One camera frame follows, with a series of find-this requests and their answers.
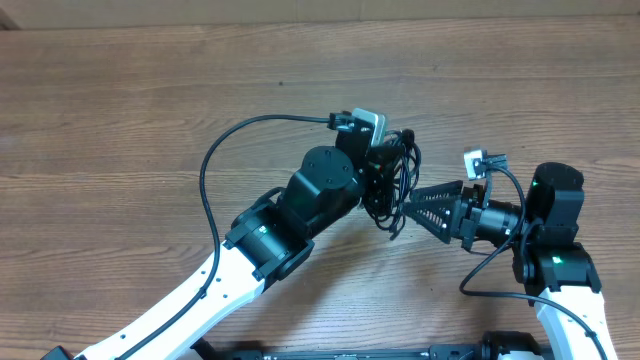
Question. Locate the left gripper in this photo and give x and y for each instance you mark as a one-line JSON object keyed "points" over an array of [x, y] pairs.
{"points": [[377, 165]]}

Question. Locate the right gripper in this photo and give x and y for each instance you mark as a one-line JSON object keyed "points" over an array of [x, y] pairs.
{"points": [[460, 224]]}

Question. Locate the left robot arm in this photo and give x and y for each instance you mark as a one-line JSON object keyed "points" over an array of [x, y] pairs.
{"points": [[264, 245]]}

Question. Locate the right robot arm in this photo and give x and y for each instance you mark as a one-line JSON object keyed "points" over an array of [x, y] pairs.
{"points": [[559, 277]]}

